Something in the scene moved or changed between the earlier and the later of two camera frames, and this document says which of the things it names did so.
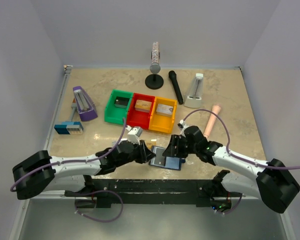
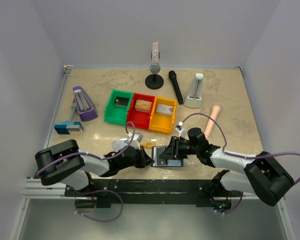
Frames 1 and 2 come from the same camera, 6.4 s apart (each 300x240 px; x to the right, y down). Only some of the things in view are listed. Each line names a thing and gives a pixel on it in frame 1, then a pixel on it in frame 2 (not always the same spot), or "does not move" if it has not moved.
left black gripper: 145,154 → 145,160
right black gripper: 172,151 does not move
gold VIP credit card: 149,144 does not move
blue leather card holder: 161,160 does not move
